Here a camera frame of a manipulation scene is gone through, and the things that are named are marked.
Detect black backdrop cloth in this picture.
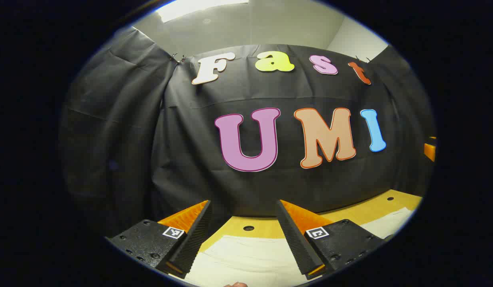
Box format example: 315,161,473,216
59,26,436,240

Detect cream white jeans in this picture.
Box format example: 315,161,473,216
169,206,415,287

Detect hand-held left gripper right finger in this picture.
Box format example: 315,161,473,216
276,199,387,280

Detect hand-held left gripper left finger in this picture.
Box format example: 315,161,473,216
105,200,212,279

